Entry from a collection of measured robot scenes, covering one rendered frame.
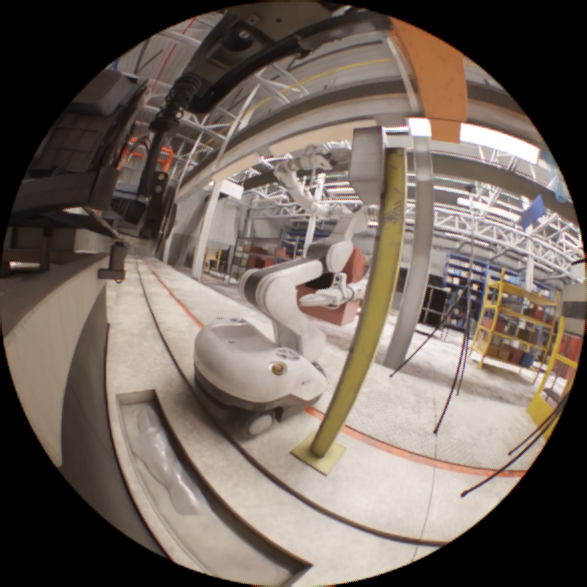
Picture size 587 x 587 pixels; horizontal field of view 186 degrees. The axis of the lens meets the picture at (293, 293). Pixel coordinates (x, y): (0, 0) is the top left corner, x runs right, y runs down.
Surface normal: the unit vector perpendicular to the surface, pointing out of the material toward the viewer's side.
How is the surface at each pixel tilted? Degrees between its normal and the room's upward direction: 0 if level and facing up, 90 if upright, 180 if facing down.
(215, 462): 0
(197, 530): 0
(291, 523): 0
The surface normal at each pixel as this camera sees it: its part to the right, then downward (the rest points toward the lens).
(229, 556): 0.21, -0.97
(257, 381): 0.11, -0.43
